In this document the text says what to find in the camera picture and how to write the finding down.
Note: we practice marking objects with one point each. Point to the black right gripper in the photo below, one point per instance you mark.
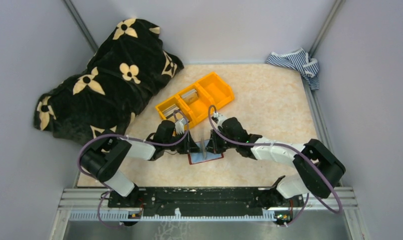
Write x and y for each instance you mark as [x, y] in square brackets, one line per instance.
[212, 146]

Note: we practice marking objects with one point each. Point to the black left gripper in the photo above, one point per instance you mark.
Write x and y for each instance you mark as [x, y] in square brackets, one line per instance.
[189, 145]

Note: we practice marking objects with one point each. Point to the gold card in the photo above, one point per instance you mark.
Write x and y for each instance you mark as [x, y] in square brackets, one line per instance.
[203, 148]

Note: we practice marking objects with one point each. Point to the red leather card holder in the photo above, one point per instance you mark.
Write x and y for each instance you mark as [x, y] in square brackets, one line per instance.
[199, 157]

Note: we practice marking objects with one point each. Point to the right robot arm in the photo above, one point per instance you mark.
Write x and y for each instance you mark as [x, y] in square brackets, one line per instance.
[318, 169]

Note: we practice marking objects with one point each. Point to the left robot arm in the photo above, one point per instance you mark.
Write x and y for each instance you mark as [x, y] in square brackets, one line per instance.
[101, 157]

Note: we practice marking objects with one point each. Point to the cards in left bin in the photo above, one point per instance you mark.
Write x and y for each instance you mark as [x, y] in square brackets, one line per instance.
[171, 111]

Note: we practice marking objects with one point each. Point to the cards in bin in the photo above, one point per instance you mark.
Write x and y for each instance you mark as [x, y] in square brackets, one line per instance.
[190, 96]
[171, 111]

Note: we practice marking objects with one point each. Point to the cards in middle bin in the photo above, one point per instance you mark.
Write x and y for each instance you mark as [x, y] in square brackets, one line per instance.
[190, 96]

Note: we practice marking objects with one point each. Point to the yellow plastic bin left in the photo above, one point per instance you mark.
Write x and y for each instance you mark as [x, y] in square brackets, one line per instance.
[165, 104]

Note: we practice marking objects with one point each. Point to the yellow plastic bin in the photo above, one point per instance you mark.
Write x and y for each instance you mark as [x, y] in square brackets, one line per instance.
[196, 112]
[165, 104]
[217, 89]

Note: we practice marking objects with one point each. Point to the yellow plastic bin middle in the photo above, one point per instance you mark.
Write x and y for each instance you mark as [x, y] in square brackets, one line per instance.
[196, 112]

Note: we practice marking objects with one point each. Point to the yellow plastic bin right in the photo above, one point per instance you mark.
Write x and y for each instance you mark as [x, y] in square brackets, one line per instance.
[217, 89]

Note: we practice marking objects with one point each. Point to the black floral blanket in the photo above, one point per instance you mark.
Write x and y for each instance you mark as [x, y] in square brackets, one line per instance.
[129, 68]

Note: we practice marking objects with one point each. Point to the blue white striped cloth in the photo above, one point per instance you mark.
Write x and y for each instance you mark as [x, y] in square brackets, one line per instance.
[300, 61]

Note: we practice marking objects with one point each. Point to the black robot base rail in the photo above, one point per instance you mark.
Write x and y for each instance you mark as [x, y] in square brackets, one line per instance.
[204, 201]

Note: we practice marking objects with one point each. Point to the aluminium frame rail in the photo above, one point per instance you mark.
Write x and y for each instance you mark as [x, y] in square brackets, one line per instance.
[91, 204]

